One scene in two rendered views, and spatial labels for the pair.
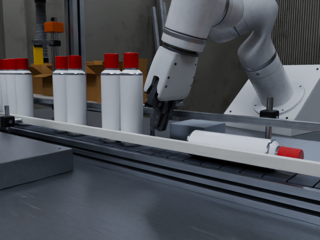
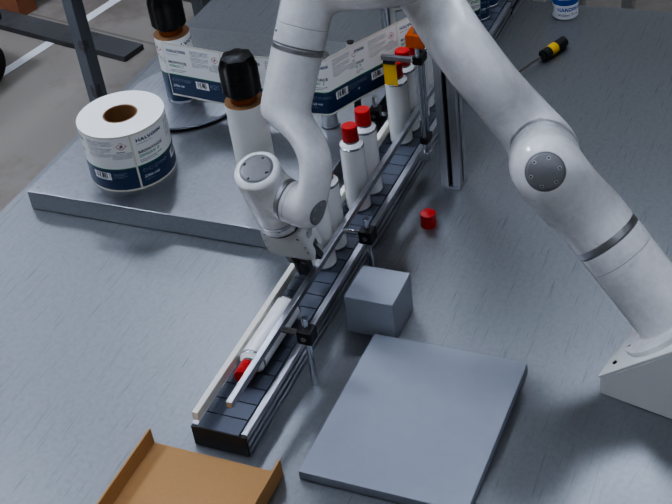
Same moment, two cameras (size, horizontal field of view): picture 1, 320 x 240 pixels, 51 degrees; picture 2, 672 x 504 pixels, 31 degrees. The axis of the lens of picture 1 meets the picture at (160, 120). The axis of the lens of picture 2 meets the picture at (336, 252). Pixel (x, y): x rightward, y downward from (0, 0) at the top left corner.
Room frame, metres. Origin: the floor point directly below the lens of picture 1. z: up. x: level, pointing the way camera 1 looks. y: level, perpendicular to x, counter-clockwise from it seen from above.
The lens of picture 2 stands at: (0.40, -1.81, 2.39)
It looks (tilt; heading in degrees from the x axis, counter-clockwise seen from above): 38 degrees down; 78
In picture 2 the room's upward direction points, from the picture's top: 8 degrees counter-clockwise
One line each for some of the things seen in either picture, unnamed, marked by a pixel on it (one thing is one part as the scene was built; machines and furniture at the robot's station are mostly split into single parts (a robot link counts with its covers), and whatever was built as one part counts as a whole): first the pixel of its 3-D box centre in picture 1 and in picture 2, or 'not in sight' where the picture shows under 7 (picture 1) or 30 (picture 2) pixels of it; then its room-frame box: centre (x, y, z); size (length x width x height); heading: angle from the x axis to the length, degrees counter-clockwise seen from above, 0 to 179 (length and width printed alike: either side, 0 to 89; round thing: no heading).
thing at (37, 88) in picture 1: (46, 78); not in sight; (4.23, 1.41, 0.97); 0.45 x 0.40 x 0.37; 131
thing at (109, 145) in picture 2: not in sight; (127, 140); (0.45, 0.60, 0.95); 0.20 x 0.20 x 0.14
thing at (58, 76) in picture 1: (63, 94); (366, 150); (0.92, 0.26, 0.98); 0.05 x 0.05 x 0.20
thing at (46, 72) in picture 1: (56, 79); not in sight; (3.86, 1.17, 0.97); 0.46 x 0.44 x 0.37; 44
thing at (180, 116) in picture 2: not in sight; (185, 96); (0.63, 0.85, 0.89); 0.31 x 0.31 x 0.01
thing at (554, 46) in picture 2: not in sight; (541, 56); (1.51, 0.68, 0.84); 0.20 x 0.03 x 0.03; 28
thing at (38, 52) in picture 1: (38, 54); (390, 73); (1.02, 0.36, 1.09); 0.03 x 0.01 x 0.06; 141
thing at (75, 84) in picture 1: (76, 95); (354, 166); (0.88, 0.22, 0.98); 0.05 x 0.05 x 0.20
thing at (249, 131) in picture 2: not in sight; (246, 114); (0.71, 0.45, 1.03); 0.09 x 0.09 x 0.30
